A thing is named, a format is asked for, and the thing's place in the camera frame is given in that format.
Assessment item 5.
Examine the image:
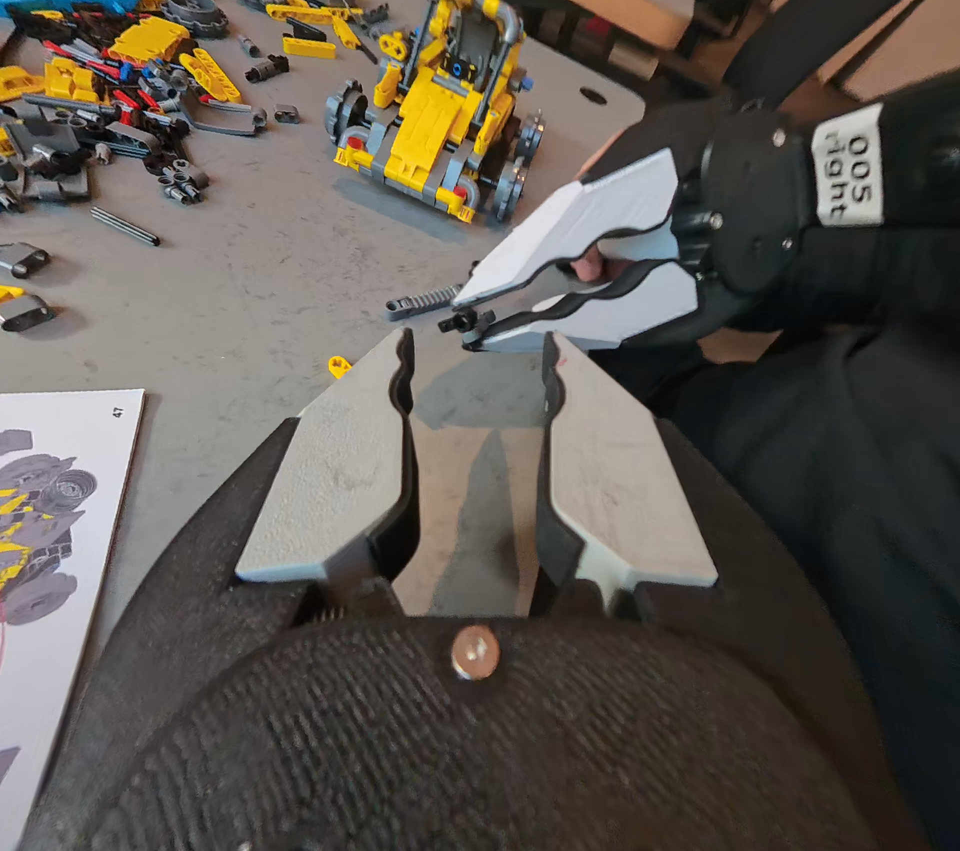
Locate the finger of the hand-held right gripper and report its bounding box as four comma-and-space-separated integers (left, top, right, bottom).
476, 263, 700, 353
452, 148, 681, 308

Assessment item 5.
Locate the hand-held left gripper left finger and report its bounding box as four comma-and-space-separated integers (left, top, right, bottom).
234, 327, 421, 593

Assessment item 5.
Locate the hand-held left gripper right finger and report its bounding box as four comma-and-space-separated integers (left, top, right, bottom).
536, 330, 720, 616

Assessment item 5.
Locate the small black connector assembly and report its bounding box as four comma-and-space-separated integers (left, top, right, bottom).
438, 309, 498, 351

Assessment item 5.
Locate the grey gear rack piece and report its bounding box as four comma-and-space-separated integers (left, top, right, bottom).
384, 284, 466, 322

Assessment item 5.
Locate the person's right hand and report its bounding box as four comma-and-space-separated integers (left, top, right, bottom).
566, 243, 624, 284

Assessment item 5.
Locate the yellow toy vehicle model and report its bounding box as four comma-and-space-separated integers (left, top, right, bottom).
324, 0, 547, 224

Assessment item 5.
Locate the person's black clothing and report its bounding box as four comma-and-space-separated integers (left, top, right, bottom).
592, 318, 960, 851

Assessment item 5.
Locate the building instruction booklet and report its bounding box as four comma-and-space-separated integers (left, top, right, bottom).
0, 387, 146, 830

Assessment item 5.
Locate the black axle rod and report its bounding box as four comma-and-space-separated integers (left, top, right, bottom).
90, 206, 162, 247

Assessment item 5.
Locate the yellow grey connector piece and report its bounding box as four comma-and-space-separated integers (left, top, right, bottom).
0, 284, 57, 333

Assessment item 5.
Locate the grey oval connector piece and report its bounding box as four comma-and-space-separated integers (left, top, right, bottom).
0, 242, 52, 279

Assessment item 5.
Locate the pile of building pieces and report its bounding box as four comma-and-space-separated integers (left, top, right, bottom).
0, 0, 391, 207

